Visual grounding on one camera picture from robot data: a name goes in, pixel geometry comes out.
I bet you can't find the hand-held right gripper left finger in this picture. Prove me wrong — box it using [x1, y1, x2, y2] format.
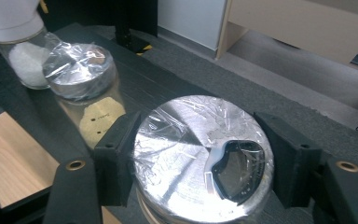
[93, 111, 143, 208]

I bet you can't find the white-lidded glass jar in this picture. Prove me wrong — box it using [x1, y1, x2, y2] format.
[0, 0, 52, 91]

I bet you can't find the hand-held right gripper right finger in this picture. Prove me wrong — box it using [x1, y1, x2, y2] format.
[254, 111, 323, 210]

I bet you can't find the dark curtain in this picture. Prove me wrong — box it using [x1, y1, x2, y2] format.
[39, 0, 158, 37]

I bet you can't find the black metal shelf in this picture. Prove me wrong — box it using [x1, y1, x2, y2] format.
[0, 22, 358, 224]

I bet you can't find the silver-lidded jar brown powder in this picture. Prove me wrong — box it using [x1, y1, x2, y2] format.
[132, 94, 275, 224]

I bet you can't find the silver-lidded jar yellow powder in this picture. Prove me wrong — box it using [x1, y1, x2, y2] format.
[42, 42, 127, 151]

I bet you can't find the black stand with striped base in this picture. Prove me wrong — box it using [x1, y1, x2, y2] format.
[114, 0, 154, 57]

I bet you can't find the white panel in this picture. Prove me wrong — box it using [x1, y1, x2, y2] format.
[157, 0, 228, 51]

